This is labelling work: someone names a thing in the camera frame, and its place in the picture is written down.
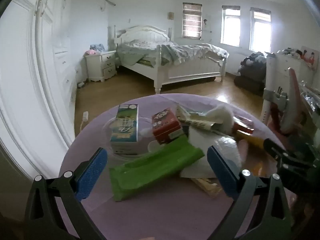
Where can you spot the wall poster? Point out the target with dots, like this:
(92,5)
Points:
(310,57)

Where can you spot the dark clothes pile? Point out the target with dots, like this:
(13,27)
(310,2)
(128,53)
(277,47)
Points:
(251,73)

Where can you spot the printed snack wrapper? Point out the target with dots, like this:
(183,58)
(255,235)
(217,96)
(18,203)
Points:
(195,122)

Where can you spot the white power strip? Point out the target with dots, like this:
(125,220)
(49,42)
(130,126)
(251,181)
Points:
(85,117)

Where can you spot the clear bubble wrap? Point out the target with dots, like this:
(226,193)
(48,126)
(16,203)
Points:
(227,147)

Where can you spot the blue grey cloth bundle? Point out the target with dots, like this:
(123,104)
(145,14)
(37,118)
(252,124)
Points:
(97,47)

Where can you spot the small red box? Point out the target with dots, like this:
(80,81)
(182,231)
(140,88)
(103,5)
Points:
(245,123)

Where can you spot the red drink carton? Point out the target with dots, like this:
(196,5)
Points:
(166,127)

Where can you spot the wooden chopsticks packet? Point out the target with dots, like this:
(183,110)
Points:
(208,188)

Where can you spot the green plastic packet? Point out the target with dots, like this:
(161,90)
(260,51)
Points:
(155,170)

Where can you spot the white pole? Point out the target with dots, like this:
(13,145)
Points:
(268,80)

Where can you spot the pink plush toy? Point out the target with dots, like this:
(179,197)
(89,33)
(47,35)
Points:
(90,52)

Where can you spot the grey clamp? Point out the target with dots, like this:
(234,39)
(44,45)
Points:
(277,97)

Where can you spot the purple tablecloth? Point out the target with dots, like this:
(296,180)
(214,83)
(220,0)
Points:
(155,217)

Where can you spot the bright window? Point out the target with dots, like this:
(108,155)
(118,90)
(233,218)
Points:
(261,32)
(230,27)

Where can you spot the clear plastic bowl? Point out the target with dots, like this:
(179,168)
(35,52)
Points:
(145,132)

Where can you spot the crumpled white tissue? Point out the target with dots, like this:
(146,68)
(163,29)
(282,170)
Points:
(221,115)

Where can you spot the white wooden bed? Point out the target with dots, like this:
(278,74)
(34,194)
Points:
(192,70)

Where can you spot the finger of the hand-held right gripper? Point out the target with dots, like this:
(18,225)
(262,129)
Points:
(280,152)

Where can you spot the white wardrobe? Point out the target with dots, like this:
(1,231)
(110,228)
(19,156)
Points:
(25,75)

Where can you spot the grey green quilt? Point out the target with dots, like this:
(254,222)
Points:
(180,52)

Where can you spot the beige wall fixture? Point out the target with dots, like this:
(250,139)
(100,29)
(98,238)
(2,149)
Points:
(170,15)

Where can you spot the cluttered glass shelf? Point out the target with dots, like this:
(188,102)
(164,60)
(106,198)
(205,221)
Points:
(311,97)

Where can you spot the white paper sheet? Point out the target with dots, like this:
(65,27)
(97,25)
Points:
(197,140)

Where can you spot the yellow plastic bag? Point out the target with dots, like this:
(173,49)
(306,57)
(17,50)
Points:
(252,140)

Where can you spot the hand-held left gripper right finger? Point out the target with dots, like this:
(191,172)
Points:
(221,172)

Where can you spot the white nightstand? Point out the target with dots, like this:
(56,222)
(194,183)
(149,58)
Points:
(101,66)

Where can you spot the green blue milk carton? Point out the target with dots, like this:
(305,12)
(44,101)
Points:
(125,127)

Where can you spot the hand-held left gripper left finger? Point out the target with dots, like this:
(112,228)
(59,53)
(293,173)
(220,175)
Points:
(92,173)

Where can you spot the window with striped blind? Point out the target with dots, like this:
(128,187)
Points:
(192,21)

